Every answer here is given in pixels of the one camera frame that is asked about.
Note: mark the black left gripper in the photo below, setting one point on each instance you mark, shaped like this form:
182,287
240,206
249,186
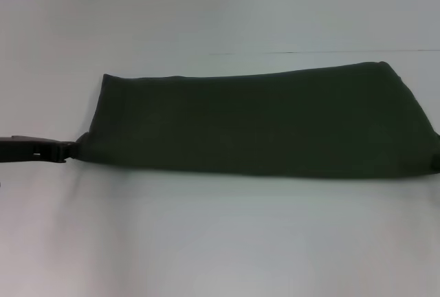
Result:
19,149

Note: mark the dark green FREE! t-shirt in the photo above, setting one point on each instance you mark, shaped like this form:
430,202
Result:
258,121

